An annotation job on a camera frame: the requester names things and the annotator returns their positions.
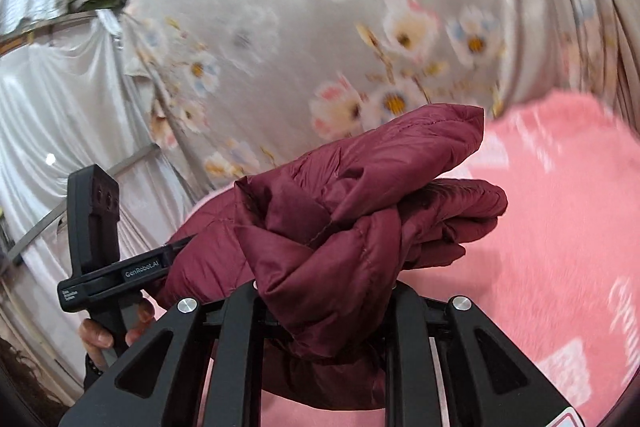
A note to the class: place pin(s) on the metal frame bar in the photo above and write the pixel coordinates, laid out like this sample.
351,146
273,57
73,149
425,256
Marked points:
75,192

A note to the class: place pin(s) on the grey floral blanket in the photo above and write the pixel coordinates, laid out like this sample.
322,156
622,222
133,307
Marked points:
350,17

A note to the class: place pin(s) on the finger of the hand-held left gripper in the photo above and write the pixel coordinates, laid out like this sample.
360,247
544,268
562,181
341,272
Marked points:
177,249

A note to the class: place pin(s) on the white curtain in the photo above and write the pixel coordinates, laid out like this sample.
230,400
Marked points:
65,122

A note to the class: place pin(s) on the person's left hand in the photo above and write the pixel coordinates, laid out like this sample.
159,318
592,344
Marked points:
97,337

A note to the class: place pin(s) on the maroon puffer jacket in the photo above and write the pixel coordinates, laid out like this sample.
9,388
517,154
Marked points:
350,217

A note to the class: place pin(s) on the pink blanket with white print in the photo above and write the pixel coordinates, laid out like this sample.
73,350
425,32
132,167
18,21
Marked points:
540,232

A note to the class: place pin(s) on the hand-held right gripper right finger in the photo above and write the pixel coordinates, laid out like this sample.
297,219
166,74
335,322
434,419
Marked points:
410,312

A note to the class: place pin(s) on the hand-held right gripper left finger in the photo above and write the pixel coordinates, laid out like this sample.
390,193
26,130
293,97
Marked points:
240,317

